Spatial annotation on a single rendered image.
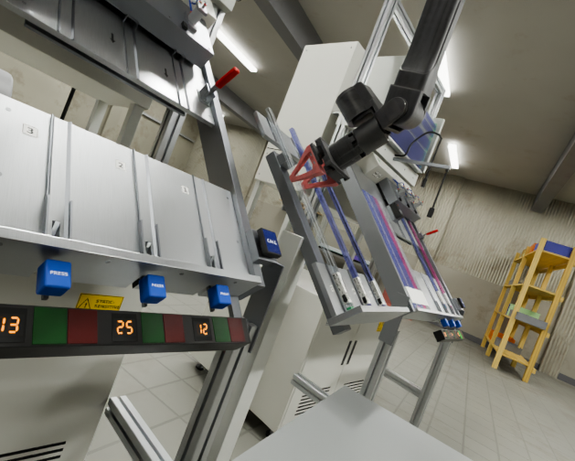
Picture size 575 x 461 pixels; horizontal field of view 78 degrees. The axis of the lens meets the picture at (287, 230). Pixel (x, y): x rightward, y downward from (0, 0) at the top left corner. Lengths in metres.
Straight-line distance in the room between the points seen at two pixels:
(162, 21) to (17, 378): 0.74
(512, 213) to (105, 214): 8.71
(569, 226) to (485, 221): 1.45
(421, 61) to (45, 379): 0.91
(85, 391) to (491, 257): 8.35
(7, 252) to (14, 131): 0.15
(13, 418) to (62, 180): 0.55
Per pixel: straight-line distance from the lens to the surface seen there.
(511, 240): 8.84
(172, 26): 0.87
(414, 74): 0.70
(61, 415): 0.96
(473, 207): 8.95
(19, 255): 0.44
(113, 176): 0.54
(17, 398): 0.90
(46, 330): 0.42
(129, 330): 0.45
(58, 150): 0.52
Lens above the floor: 0.83
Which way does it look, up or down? level
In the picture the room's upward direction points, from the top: 21 degrees clockwise
